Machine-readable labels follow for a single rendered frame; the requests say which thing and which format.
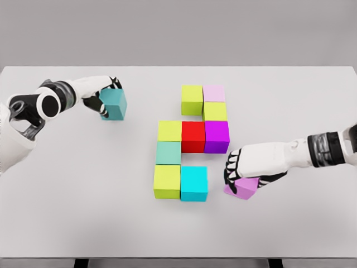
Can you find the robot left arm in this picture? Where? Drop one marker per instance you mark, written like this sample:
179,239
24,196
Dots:
42,109

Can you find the teal cube block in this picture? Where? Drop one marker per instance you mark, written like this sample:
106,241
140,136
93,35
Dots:
114,104

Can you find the yellow-green cube block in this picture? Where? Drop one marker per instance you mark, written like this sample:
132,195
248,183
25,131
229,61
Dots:
215,111
167,181
170,131
192,100

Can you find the purple cube block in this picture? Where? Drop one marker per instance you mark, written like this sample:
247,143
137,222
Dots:
217,136

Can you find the sea-green cube block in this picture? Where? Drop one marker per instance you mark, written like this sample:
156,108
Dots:
168,153

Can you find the pale pink cube block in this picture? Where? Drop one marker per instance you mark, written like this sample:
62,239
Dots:
214,93

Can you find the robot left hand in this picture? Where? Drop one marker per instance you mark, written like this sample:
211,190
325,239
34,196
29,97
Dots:
93,85

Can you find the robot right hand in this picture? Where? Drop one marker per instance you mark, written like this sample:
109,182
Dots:
256,160

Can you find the orchid pink cube block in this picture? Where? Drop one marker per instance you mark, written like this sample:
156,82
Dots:
245,188

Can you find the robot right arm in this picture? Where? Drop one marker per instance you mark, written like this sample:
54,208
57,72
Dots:
323,149

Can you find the red cube block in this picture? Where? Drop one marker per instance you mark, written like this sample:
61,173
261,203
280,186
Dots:
193,136

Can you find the cyan cube block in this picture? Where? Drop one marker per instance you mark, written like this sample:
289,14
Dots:
194,183

